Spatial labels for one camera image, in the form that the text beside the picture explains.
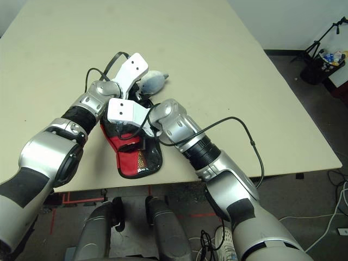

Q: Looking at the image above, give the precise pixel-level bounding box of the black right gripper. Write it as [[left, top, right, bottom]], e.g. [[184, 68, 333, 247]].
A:
[[116, 122, 145, 153]]

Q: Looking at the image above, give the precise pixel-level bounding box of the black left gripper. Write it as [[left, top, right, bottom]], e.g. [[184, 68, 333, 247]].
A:
[[127, 81, 153, 108]]

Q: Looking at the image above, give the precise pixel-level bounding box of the black red paddle case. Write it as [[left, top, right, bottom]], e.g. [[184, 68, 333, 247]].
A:
[[100, 99, 163, 179]]

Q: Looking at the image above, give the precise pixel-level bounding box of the grey robot right leg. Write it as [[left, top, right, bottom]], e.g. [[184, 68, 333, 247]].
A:
[[145, 196, 194, 261]]

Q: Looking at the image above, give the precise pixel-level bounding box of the grey robot leg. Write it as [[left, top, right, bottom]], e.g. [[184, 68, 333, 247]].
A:
[[74, 201, 126, 261], [145, 196, 194, 261]]

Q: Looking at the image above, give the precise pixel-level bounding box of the grey robot left leg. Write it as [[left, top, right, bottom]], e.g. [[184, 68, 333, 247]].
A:
[[74, 201, 126, 261]]

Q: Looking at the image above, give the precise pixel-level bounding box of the white mesh sneaker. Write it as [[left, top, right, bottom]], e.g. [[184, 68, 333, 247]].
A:
[[214, 226, 239, 261]]

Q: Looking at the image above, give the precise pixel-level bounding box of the black trash bin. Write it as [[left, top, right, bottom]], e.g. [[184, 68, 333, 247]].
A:
[[300, 48, 346, 85]]

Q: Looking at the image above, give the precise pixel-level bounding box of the black tripod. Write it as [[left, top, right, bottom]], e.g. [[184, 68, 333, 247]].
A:
[[290, 16, 348, 63]]

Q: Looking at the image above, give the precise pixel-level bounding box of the dark red cabinet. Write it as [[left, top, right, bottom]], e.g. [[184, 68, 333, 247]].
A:
[[323, 58, 348, 105]]

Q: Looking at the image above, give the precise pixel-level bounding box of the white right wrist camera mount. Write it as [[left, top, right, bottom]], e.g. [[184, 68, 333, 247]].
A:
[[107, 98, 154, 136]]

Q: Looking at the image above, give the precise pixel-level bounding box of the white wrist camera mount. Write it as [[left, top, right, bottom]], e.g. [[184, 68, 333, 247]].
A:
[[107, 98, 154, 136], [111, 53, 150, 100]]

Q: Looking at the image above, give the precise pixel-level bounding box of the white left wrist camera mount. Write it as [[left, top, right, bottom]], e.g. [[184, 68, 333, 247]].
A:
[[111, 53, 150, 100]]

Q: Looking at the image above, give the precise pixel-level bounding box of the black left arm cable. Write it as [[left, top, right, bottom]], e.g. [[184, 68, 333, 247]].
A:
[[85, 51, 130, 93]]

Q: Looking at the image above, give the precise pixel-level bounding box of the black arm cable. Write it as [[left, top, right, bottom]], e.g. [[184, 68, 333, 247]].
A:
[[85, 51, 130, 93], [141, 104, 265, 255]]

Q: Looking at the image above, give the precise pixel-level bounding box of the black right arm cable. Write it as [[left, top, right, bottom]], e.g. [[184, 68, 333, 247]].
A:
[[141, 104, 265, 255]]

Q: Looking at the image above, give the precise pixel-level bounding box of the white floor cable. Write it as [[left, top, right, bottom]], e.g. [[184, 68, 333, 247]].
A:
[[187, 182, 348, 253]]

